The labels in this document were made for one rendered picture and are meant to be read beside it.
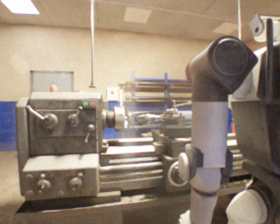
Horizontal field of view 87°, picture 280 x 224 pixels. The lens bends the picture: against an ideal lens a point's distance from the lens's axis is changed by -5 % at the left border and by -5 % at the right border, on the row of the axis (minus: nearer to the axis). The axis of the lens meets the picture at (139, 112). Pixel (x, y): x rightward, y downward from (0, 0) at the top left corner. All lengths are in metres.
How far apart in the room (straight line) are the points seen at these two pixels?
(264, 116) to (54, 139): 1.29
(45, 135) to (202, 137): 1.18
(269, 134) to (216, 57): 0.22
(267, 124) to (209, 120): 0.13
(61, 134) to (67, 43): 3.86
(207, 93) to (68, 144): 1.15
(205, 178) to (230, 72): 0.27
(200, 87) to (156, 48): 4.71
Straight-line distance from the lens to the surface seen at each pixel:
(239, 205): 0.63
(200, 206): 0.51
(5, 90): 5.27
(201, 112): 0.41
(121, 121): 1.44
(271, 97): 0.42
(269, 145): 0.46
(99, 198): 1.50
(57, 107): 1.34
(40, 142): 1.41
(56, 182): 1.34
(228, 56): 0.38
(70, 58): 4.83
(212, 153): 0.42
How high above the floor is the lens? 1.23
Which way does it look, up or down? 3 degrees down
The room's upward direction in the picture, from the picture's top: straight up
